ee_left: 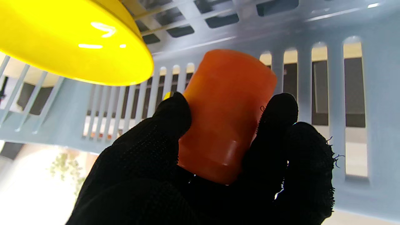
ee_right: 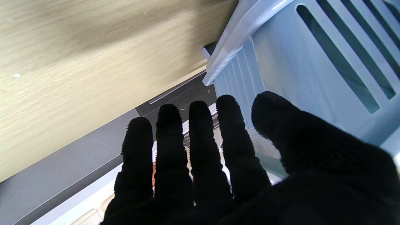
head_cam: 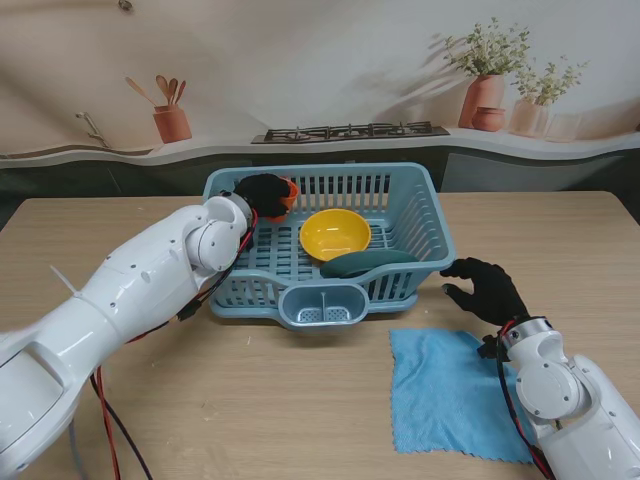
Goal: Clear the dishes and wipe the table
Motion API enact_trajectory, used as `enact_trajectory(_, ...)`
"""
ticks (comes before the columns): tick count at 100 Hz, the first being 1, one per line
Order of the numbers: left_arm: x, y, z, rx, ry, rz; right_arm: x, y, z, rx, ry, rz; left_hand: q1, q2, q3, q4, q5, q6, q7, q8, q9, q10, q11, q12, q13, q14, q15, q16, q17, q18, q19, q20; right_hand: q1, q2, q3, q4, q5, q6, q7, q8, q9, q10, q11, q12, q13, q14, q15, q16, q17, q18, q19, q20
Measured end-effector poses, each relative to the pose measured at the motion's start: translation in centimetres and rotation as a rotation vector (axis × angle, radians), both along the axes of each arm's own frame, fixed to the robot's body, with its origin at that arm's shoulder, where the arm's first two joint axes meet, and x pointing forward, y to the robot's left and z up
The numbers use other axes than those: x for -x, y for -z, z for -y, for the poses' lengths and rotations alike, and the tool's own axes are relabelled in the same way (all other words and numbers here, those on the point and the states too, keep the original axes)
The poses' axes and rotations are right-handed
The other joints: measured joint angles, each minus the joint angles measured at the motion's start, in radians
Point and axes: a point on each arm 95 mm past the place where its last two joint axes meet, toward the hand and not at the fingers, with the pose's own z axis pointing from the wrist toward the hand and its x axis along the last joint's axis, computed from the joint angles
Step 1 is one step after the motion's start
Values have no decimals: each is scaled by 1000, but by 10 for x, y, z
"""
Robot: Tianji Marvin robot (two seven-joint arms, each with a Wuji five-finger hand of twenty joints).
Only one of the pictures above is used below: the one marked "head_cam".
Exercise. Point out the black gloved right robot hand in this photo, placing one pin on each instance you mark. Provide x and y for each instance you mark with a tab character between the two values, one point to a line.
492	295

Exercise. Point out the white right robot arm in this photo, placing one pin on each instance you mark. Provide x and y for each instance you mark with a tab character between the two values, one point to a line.
580	400

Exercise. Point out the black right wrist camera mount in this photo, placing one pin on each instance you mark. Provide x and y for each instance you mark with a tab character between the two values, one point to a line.
491	347

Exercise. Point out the light blue plastic dish basket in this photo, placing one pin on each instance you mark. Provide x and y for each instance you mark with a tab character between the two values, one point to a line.
425	220

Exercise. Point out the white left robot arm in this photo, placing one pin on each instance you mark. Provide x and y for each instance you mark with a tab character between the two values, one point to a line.
110	310

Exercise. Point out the yellow plastic plate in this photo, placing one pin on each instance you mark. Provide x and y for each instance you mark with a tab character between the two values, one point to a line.
335	235

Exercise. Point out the orange plastic cup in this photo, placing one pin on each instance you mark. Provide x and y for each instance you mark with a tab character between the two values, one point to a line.
290	197

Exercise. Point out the white zip tie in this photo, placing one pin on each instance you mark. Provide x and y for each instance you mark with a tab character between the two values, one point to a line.
65	282

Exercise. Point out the teal plastic plate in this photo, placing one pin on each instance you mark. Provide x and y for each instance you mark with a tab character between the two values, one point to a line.
360	264

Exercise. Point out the printed kitchen backdrop banner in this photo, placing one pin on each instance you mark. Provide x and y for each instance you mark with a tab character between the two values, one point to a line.
320	60

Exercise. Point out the blue cleaning cloth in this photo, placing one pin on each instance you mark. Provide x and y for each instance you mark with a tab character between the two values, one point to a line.
440	400

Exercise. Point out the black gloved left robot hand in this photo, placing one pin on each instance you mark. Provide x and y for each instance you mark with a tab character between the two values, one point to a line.
265	192

